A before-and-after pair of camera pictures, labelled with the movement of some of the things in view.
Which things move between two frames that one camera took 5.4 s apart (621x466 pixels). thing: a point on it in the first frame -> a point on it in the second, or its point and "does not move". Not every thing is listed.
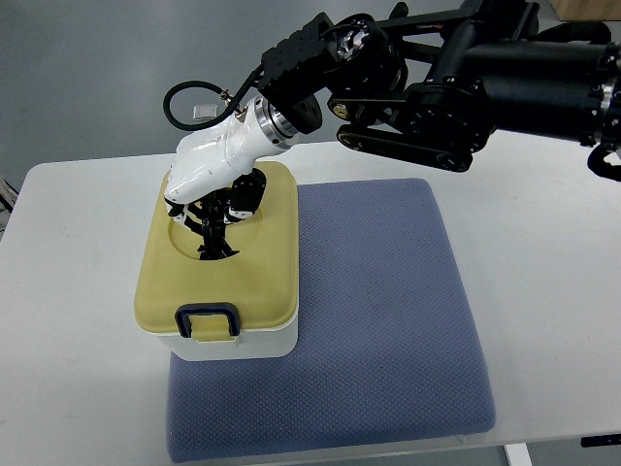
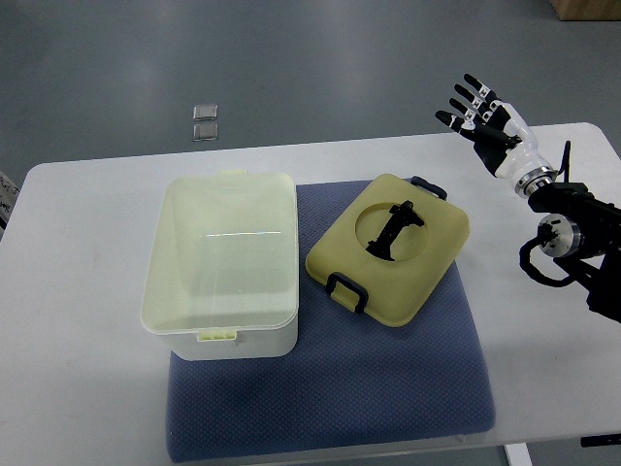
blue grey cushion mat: x=386 y=342 does not move
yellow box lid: x=212 y=328 -> x=388 y=252
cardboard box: x=588 y=10 does not move
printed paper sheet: x=8 y=199 does not move
